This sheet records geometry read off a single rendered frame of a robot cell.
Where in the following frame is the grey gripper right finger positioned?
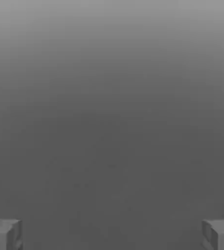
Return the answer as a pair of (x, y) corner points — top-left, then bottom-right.
(201, 218), (224, 250)

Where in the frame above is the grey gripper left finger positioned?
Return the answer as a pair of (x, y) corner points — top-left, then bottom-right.
(0, 218), (24, 250)

